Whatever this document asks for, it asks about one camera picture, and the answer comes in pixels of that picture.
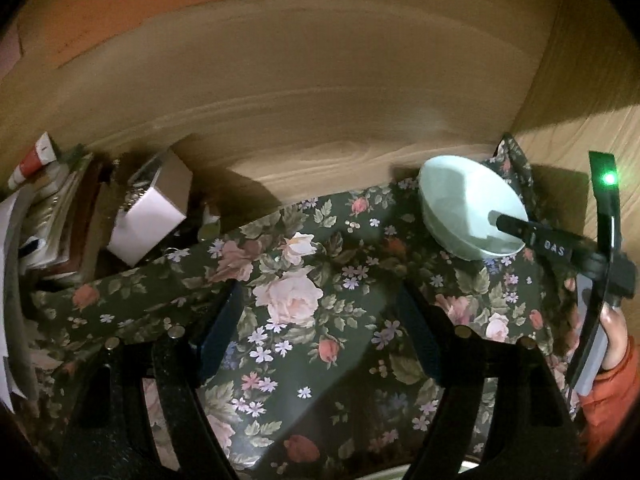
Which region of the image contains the pale green bowl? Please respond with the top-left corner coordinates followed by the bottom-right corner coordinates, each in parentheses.
top-left (418, 155), bottom-right (528, 261)

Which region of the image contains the person's right hand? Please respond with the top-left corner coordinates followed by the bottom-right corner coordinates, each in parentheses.
top-left (563, 276), bottom-right (632, 373)

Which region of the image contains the floral black tablecloth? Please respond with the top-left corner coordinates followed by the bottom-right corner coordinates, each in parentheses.
top-left (32, 177), bottom-right (582, 479)

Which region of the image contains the stack of white papers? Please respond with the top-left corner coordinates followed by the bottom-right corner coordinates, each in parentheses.
top-left (1, 186), bottom-right (37, 413)

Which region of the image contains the small white open box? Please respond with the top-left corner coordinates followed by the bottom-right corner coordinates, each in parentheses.
top-left (106, 150), bottom-right (193, 266)

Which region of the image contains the large pale green plate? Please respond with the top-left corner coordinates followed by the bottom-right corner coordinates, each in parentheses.
top-left (357, 460), bottom-right (480, 480)

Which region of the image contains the red white tube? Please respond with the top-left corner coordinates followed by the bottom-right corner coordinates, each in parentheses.
top-left (8, 132), bottom-right (58, 190)

